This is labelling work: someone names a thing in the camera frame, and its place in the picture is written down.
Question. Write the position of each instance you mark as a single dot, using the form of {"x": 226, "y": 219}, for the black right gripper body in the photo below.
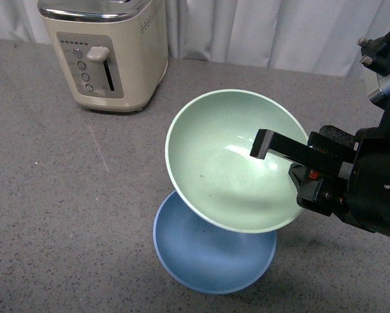
{"x": 363, "y": 199}

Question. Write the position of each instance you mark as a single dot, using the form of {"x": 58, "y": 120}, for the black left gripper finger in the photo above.
{"x": 286, "y": 148}

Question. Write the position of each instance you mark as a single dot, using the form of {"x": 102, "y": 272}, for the green bowl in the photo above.
{"x": 208, "y": 159}

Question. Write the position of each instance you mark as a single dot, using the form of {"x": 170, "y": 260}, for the blue bowl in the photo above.
{"x": 204, "y": 257}

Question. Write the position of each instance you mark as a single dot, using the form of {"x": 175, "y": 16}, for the white curtain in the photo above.
{"x": 306, "y": 36}

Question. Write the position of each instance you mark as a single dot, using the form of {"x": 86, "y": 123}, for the cream two-slot toaster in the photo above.
{"x": 113, "y": 54}

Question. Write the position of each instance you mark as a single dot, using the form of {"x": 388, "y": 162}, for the gripper-mounted camera with cable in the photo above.
{"x": 375, "y": 58}

